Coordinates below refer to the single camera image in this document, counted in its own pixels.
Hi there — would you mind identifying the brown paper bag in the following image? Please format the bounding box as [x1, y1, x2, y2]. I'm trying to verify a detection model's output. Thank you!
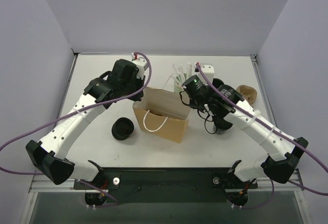
[132, 87, 191, 143]

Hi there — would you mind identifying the black coffee cup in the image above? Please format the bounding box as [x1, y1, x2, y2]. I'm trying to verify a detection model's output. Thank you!
[213, 120, 233, 134]

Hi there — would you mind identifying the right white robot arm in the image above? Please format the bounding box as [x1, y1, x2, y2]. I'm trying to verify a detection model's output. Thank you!
[182, 75, 309, 187]

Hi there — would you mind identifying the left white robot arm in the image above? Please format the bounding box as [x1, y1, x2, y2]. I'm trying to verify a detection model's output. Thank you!
[26, 58, 149, 189]

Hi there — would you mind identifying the green straw holder cup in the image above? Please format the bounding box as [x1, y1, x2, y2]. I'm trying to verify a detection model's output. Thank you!
[173, 76, 185, 93]

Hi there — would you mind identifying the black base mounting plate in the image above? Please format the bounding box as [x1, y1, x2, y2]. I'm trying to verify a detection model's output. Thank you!
[73, 167, 258, 204]

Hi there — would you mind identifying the brown pulp cup carrier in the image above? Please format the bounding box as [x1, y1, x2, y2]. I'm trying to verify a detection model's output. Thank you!
[236, 85, 257, 105]

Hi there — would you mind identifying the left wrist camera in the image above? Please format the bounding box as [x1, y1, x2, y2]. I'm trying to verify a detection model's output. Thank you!
[132, 53, 149, 79]

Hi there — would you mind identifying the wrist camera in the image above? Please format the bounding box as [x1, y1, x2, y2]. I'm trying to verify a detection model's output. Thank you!
[195, 63, 215, 85]
[132, 53, 149, 79]

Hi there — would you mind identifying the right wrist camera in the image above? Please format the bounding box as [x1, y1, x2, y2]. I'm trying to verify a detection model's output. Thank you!
[195, 63, 215, 85]

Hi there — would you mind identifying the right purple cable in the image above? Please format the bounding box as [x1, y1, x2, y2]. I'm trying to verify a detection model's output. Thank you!
[196, 64, 328, 209]

